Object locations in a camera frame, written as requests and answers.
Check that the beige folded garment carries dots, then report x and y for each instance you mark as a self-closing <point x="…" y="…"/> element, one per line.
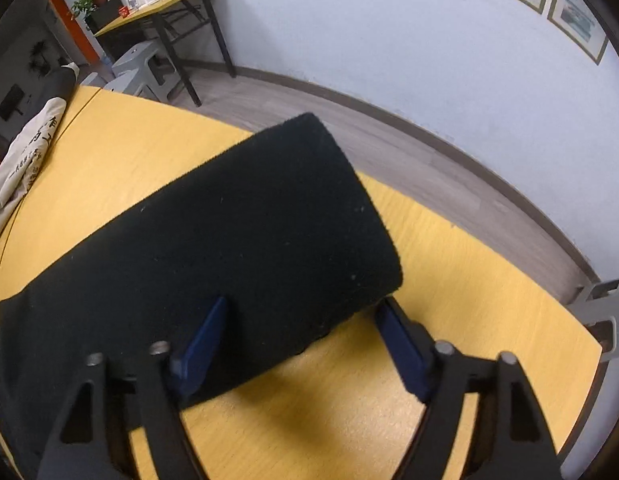
<point x="26" y="153"/>

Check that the grey plastic stool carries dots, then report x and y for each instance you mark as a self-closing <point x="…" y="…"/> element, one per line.
<point x="144" y="70"/>

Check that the yellow side table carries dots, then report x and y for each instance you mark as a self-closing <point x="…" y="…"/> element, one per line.
<point x="157" y="15"/>

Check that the black fleece jacket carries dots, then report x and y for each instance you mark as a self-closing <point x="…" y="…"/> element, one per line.
<point x="238" y="265"/>

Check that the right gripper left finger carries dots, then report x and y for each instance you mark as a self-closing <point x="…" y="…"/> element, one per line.
<point x="89" y="439"/>

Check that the grey stool at edge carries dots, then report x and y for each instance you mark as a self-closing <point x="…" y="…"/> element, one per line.
<point x="597" y="308"/>

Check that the framed landscape picture right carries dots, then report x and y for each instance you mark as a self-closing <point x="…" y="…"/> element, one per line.
<point x="577" y="21"/>

